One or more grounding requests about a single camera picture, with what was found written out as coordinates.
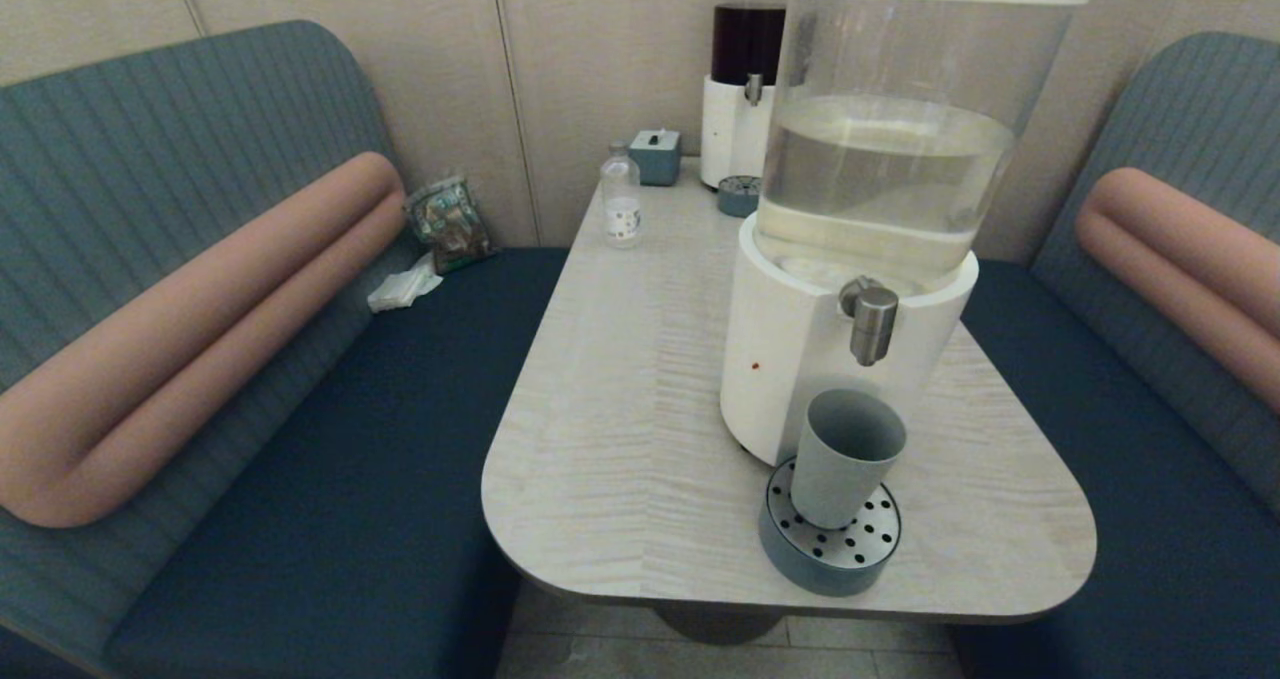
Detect large metal dispenser tap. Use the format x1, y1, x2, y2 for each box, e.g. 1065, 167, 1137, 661
839, 276, 900, 367

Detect grey plastic cup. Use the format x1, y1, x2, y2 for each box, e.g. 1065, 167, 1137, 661
790, 388, 908, 531

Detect clear plastic bottle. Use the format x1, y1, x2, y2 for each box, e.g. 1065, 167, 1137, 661
600, 142, 642, 250

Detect clear water dispenser white base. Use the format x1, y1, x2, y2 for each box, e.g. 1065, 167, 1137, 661
719, 0, 1095, 467

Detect small blue perforated drip tray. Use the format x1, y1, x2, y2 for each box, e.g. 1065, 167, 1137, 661
716, 175, 764, 218

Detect blue-grey tissue box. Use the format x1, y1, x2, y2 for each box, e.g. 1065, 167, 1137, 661
628, 128, 683, 187

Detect dark drink dispenser white base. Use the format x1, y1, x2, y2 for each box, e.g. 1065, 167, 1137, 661
699, 0, 797, 189

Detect printed snack bag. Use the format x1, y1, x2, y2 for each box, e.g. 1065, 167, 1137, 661
404, 174, 498, 275

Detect crumpled white tissue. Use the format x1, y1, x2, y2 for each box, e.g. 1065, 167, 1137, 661
366, 252, 444, 313

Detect large blue perforated drip tray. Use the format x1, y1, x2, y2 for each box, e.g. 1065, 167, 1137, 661
757, 457, 902, 598

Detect teal upholstered bench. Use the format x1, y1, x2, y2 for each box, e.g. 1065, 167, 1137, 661
0, 19, 571, 679
950, 29, 1280, 679

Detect pink bolster cushion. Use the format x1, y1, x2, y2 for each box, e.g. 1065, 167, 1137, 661
1075, 166, 1280, 415
0, 151, 408, 529

